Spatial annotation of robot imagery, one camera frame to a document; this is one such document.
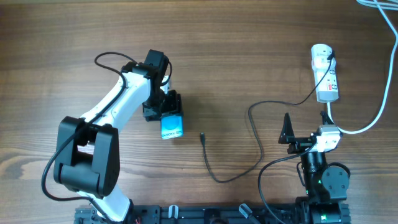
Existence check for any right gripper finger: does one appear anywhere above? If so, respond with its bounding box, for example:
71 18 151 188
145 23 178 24
278 113 295 144
320 111 333 125

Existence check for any Galaxy S25 smartphone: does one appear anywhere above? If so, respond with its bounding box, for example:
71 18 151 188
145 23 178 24
160 115 183 139

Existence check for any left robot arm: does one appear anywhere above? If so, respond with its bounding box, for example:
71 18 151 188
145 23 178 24
49 50 183 223

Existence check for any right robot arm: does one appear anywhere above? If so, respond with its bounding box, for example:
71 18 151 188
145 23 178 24
278 111 351 224

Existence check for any white USB charger plug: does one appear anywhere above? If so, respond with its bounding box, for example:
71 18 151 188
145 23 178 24
312 55 336 72

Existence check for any white power strip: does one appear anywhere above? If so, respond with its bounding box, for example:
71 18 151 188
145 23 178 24
311 44 339 103

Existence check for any white power strip cord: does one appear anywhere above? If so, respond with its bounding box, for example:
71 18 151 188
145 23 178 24
326 0 398 135

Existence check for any right camera black cable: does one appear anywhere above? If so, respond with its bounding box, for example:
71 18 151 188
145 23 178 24
257 144 317 224

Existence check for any camera black cable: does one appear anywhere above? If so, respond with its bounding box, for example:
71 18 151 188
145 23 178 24
257 144 317 224
41 51 139 223

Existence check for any black USB charging cable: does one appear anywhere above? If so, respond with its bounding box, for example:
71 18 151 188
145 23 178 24
200 50 336 184

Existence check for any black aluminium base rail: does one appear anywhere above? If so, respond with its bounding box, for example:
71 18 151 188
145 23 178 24
73 203 351 224

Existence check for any left camera black cable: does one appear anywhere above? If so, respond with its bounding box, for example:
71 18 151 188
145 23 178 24
41 51 139 223

